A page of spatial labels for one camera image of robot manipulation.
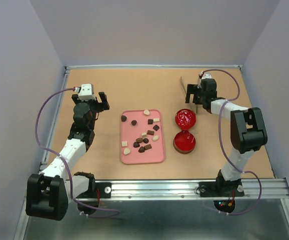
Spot metal tongs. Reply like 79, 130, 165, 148
180, 77, 202, 115

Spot dark round chocolate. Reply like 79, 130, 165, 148
131, 120, 137, 126
121, 115, 127, 122

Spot white heart chocolate top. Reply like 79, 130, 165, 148
143, 109, 150, 116

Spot white heart chocolate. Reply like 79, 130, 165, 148
123, 147, 131, 155
143, 109, 150, 116

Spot dark diamond chocolate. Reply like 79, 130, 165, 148
153, 124, 160, 131

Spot dark square chocolate top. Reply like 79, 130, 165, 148
147, 119, 153, 125

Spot brown oval chocolate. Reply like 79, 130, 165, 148
136, 137, 143, 143

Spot white oval chocolate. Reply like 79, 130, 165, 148
152, 135, 159, 142

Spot brown rectangular chocolate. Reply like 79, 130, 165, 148
147, 130, 155, 136

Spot dark oval chocolate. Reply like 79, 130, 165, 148
143, 138, 149, 144

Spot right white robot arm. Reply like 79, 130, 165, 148
185, 78, 268, 195

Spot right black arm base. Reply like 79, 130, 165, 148
196, 176, 245, 214

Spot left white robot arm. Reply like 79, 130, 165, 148
25, 87, 110, 221

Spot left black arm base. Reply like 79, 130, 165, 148
72, 172, 112, 208

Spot white square chocolate left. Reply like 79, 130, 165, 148
121, 141, 128, 147

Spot white heart chocolate bottom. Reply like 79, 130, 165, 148
123, 147, 131, 155

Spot dark heart chocolate left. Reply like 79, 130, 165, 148
133, 142, 140, 148

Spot dark heart chocolate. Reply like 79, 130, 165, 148
138, 146, 145, 153
133, 142, 140, 148

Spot dark heart chocolate bottom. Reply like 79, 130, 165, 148
138, 146, 145, 153

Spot red round tin lid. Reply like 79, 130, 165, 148
175, 108, 197, 131

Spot red round tin box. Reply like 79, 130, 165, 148
173, 130, 196, 154

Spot pink plastic tray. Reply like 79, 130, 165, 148
120, 109, 165, 165

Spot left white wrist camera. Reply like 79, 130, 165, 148
74, 83, 97, 101

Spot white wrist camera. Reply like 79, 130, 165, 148
199, 71, 212, 80
74, 83, 97, 101

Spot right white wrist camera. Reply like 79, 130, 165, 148
199, 71, 212, 80

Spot aluminium front rail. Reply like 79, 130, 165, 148
71, 177, 289, 200

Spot aluminium table frame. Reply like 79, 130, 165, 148
11, 64, 289, 240

